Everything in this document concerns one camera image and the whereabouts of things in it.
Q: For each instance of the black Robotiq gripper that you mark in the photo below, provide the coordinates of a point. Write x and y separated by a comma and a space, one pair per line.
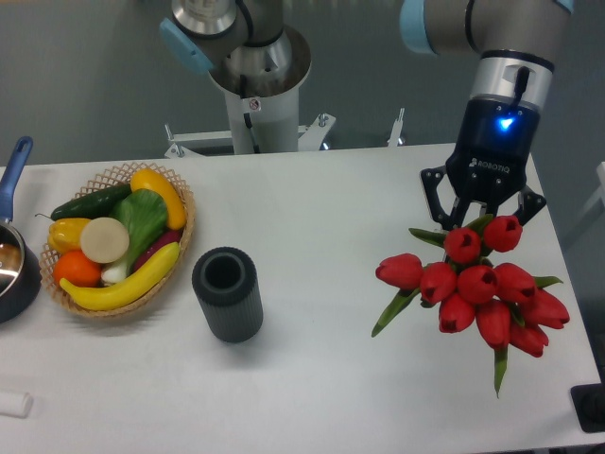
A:
488, 164

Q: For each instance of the red tulip bouquet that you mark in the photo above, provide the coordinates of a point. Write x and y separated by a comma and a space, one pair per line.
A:
509, 306

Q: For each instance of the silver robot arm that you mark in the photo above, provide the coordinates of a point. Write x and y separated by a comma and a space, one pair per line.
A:
517, 42

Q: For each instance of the dark grey ribbed vase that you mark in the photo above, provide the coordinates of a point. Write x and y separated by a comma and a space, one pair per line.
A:
225, 282

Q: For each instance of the white furniture piece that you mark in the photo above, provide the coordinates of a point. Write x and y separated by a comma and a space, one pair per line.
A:
590, 211

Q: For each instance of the black device at edge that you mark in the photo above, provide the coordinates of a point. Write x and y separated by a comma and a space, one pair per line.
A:
588, 402

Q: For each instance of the purple eggplant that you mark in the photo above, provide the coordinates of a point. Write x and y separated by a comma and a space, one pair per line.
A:
167, 237

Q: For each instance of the yellow squash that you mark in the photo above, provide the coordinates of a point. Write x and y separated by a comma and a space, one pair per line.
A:
154, 181

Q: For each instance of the green bok choy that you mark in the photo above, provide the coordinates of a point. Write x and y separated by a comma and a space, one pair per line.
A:
143, 213

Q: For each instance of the woven wicker basket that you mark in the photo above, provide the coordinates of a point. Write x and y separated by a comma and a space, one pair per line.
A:
113, 177

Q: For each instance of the green cucumber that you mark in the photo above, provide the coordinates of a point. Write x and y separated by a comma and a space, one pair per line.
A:
97, 204

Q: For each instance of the beige round disc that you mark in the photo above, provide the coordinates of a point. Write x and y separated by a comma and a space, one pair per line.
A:
104, 240

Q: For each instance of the yellow banana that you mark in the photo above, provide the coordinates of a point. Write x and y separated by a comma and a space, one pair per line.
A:
133, 288

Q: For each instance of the orange fruit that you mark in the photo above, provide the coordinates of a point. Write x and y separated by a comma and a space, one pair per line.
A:
78, 269

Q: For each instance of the yellow bell pepper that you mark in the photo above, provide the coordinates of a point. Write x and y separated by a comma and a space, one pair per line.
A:
64, 234

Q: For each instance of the white cylinder object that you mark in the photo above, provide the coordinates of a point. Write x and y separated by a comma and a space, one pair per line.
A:
15, 404

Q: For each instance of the white metal mounting frame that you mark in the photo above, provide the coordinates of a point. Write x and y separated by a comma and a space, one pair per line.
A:
316, 136

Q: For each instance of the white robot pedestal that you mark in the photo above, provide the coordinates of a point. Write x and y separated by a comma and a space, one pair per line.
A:
261, 87

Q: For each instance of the blue handled saucepan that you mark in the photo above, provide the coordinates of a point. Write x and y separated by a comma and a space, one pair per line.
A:
20, 272

